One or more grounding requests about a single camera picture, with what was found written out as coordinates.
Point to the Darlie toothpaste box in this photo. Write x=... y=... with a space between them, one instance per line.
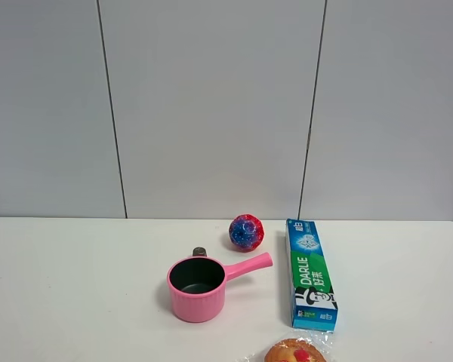
x=313 y=303

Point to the pink saucepan with handle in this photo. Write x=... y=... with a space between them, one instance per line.
x=197 y=285

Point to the small grey metal cap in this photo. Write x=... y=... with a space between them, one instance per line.
x=199 y=252

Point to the red blue spotted ball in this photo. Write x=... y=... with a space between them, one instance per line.
x=246 y=232

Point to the wrapped pastry with red topping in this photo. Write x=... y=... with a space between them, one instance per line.
x=297 y=346

